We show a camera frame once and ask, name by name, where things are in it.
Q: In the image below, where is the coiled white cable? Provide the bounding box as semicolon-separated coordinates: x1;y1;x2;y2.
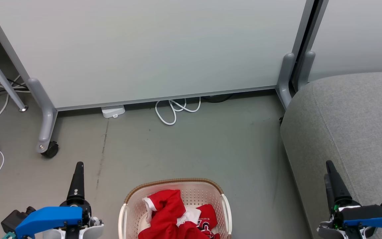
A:
154;97;202;126

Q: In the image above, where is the grey partition leg with caster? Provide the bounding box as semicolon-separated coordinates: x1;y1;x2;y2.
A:
27;78;59;159

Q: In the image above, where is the grey fabric sofa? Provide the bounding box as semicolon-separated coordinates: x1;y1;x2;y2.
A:
280;71;382;239

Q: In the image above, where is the bundle of black cables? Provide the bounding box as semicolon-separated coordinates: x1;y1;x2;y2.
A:
0;77;30;100

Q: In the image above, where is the beige perforated plastic laundry basket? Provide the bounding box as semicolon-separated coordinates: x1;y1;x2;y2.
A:
118;178;233;239

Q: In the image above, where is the black floor cable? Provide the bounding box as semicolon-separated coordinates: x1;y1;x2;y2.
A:
201;94;235;104

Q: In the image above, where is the narrow white partition panel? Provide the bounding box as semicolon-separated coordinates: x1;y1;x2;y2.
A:
305;0;382;82

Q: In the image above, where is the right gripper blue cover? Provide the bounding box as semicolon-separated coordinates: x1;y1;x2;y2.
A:
324;160;382;239

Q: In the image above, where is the red garment with white cuff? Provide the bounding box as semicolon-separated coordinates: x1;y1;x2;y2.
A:
138;189;199;239

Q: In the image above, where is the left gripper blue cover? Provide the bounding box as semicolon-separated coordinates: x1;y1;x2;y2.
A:
1;162;103;239

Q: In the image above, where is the large white partition panel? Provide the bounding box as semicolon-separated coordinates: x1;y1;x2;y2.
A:
0;0;317;112

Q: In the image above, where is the white power adapter box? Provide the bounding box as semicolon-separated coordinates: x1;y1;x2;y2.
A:
101;105;126;119

